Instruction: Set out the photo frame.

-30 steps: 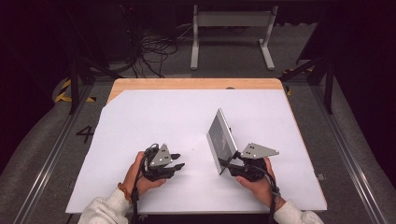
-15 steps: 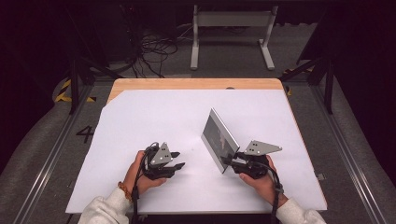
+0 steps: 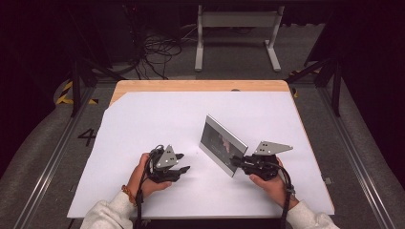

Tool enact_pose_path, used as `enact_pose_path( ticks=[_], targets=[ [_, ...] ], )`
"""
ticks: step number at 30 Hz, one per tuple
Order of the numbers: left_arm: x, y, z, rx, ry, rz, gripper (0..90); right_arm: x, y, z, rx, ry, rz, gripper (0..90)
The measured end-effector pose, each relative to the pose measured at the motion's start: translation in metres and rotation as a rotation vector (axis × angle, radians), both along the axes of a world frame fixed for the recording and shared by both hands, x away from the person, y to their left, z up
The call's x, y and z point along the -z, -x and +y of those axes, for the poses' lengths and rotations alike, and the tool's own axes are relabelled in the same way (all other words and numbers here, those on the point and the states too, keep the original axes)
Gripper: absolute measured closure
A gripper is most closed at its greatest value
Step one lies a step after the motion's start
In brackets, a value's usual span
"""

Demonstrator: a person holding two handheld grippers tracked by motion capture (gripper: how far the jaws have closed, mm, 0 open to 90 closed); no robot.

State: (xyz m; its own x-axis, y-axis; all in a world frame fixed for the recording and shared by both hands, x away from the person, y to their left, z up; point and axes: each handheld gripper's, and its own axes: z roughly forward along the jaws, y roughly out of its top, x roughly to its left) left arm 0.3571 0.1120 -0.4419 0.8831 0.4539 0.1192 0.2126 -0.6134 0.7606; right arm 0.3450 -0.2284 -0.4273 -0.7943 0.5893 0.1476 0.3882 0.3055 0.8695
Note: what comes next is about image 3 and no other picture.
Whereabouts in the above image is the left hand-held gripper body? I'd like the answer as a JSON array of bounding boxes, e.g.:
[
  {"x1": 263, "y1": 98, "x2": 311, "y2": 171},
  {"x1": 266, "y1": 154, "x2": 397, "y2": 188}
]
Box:
[{"x1": 147, "y1": 144, "x2": 183, "y2": 184}]

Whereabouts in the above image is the tangle of black floor cables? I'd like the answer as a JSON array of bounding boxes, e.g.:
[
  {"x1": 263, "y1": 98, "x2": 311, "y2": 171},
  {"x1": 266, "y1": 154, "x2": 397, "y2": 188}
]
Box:
[{"x1": 127, "y1": 30, "x2": 183, "y2": 80}]

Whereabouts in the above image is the person's left hand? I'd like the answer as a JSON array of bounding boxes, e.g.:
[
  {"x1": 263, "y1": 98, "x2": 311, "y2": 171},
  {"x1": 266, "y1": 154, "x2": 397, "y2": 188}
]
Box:
[{"x1": 127, "y1": 152, "x2": 174, "y2": 200}]

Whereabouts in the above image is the orange bead bracelet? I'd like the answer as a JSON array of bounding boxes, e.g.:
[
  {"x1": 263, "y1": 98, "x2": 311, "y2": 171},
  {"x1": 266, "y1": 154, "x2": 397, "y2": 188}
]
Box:
[{"x1": 120, "y1": 184, "x2": 139, "y2": 206}]

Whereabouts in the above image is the white metal desk frame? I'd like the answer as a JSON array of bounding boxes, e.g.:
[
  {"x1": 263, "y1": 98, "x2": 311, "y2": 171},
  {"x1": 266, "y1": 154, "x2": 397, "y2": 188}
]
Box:
[{"x1": 194, "y1": 4, "x2": 286, "y2": 73}]

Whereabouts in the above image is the wooden table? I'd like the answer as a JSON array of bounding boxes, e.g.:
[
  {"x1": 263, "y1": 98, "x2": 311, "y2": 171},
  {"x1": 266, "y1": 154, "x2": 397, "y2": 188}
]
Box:
[{"x1": 109, "y1": 79, "x2": 336, "y2": 220}]

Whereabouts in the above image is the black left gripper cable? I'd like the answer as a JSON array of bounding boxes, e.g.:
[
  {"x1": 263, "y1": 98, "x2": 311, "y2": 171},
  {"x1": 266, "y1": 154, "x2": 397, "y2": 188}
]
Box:
[{"x1": 135, "y1": 144, "x2": 165, "y2": 229}]

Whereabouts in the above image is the white paper sheet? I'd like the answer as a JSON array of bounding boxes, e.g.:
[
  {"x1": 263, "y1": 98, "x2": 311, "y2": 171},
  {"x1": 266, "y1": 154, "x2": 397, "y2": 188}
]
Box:
[{"x1": 66, "y1": 91, "x2": 336, "y2": 219}]

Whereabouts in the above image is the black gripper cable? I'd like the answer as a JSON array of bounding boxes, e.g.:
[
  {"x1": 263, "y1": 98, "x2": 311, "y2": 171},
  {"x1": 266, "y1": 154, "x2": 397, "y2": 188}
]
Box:
[
  {"x1": 135, "y1": 144, "x2": 165, "y2": 229},
  {"x1": 270, "y1": 161, "x2": 297, "y2": 229}
]

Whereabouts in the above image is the grey metal floor rail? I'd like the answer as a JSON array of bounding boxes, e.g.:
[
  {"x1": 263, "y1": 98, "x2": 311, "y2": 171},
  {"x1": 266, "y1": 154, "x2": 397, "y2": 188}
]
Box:
[
  {"x1": 318, "y1": 85, "x2": 397, "y2": 229},
  {"x1": 13, "y1": 85, "x2": 96, "y2": 229}
]

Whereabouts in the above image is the person's right hand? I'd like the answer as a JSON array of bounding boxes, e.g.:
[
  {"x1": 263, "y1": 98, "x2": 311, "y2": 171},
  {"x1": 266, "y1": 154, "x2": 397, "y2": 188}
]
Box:
[{"x1": 248, "y1": 156, "x2": 301, "y2": 211}]

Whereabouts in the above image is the black metal stand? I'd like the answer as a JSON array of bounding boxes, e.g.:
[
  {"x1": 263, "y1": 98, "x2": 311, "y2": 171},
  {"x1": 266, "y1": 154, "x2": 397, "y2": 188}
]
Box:
[
  {"x1": 285, "y1": 56, "x2": 346, "y2": 117},
  {"x1": 67, "y1": 9, "x2": 128, "y2": 117}
]

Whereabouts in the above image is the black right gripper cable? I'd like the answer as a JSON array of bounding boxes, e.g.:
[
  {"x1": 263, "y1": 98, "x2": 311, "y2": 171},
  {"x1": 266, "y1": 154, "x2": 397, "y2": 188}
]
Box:
[{"x1": 270, "y1": 161, "x2": 297, "y2": 229}]

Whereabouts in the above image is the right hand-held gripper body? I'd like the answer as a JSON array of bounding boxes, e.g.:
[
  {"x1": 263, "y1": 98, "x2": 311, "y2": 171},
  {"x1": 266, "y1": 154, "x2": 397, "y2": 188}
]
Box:
[{"x1": 240, "y1": 140, "x2": 294, "y2": 182}]

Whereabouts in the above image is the yellow and black floor tape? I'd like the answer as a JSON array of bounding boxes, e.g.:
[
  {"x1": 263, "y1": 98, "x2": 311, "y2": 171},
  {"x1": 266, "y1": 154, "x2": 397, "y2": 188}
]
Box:
[
  {"x1": 288, "y1": 70, "x2": 301, "y2": 99},
  {"x1": 55, "y1": 80, "x2": 99, "y2": 106}
]

